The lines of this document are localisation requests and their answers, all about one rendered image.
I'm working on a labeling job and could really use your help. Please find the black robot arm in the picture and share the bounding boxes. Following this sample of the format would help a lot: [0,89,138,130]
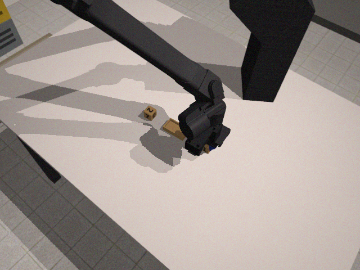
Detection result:
[50,0,226,156]

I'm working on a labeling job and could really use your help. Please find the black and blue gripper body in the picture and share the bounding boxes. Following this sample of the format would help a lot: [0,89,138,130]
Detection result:
[207,123,231,148]

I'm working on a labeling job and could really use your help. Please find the brown wooden tray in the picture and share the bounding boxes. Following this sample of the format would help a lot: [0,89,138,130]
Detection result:
[163,118,185,141]

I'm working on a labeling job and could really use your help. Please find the brown cube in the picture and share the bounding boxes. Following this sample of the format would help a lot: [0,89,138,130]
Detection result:
[143,106,157,121]
[203,144,210,154]

